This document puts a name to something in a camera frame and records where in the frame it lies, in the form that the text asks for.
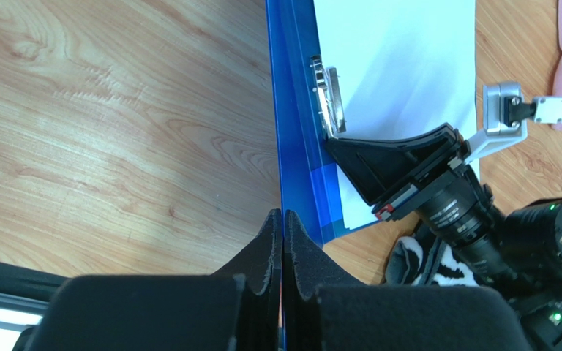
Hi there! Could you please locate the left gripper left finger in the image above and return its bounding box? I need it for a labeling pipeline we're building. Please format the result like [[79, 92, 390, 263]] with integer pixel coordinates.
[[28, 209, 283, 350]]

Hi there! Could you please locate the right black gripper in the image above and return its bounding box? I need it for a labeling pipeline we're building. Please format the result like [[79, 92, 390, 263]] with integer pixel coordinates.
[[324, 124, 562, 350]]

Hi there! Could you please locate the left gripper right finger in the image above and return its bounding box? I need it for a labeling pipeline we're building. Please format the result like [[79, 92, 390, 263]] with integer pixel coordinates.
[[283, 211, 530, 350]]

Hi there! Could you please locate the blue file folder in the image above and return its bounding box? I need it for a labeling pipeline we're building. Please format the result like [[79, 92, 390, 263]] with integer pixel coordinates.
[[266, 0, 377, 246]]

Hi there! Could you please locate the metal folder clip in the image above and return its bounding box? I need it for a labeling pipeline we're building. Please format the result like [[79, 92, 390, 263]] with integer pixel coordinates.
[[310, 55, 346, 138]]

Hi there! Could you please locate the zebra print cushion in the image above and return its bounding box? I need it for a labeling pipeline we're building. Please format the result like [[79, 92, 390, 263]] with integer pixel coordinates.
[[383, 222, 482, 287]]

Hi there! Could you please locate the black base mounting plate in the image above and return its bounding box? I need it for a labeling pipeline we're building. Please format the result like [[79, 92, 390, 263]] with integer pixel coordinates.
[[0, 263, 67, 302]]

